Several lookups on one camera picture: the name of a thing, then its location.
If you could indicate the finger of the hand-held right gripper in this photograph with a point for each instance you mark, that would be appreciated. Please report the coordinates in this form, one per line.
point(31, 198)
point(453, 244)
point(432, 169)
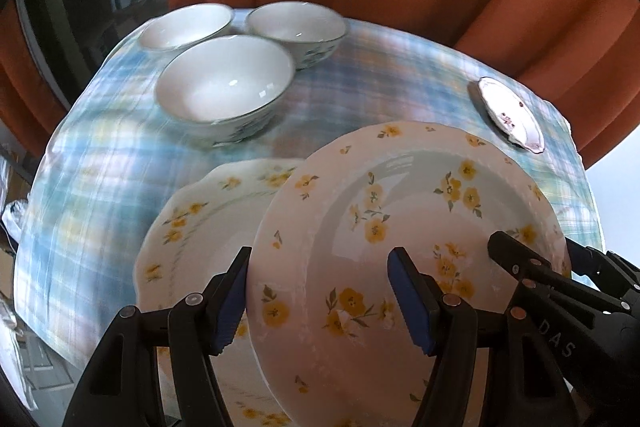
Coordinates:
point(510, 249)
point(600, 268)

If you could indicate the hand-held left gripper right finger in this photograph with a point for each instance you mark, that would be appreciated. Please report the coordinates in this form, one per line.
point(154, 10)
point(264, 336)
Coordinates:
point(407, 297)

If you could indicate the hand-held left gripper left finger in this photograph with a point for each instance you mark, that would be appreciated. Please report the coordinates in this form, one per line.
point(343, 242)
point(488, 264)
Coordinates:
point(230, 307)

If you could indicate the yellow floral plate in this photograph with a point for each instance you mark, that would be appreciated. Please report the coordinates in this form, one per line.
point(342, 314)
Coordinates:
point(380, 192)
point(200, 232)

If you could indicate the white plate with red flower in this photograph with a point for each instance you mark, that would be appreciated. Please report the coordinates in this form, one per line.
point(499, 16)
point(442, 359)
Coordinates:
point(510, 112)

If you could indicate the white blue-floral bowl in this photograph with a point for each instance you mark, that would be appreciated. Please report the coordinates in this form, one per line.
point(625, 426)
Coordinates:
point(182, 27)
point(300, 29)
point(225, 87)

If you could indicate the plaid tablecloth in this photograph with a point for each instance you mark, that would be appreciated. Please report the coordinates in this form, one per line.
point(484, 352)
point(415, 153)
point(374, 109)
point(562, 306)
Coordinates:
point(380, 77)

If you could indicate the white plastic bag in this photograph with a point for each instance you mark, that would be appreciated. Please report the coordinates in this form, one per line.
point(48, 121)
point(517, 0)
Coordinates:
point(11, 222)

